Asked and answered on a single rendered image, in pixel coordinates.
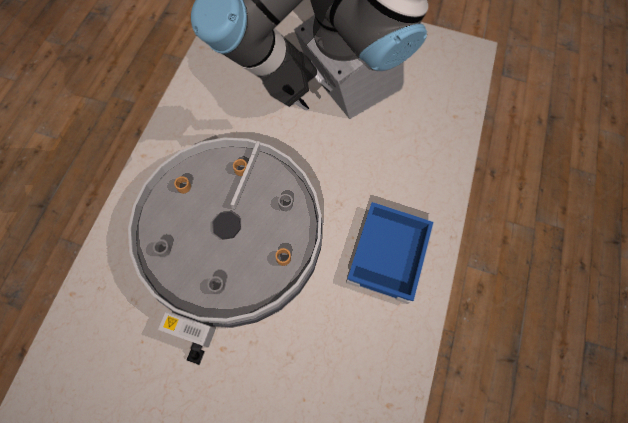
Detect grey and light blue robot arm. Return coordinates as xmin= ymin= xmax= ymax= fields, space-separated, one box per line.
xmin=191 ymin=0 xmax=429 ymax=71

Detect blue crate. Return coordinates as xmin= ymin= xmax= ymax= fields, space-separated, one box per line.
xmin=346 ymin=202 xmax=434 ymax=304

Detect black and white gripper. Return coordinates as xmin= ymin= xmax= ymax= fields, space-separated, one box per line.
xmin=240 ymin=28 xmax=333 ymax=111

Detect grey metal ring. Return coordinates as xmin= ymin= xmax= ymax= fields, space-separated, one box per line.
xmin=278 ymin=194 xmax=293 ymax=211
xmin=207 ymin=276 xmax=225 ymax=294
xmin=153 ymin=240 xmax=171 ymax=257

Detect bronze bushing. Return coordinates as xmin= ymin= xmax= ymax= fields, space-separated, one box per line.
xmin=233 ymin=159 xmax=247 ymax=176
xmin=276 ymin=248 xmax=291 ymax=266
xmin=174 ymin=176 xmax=191 ymax=194

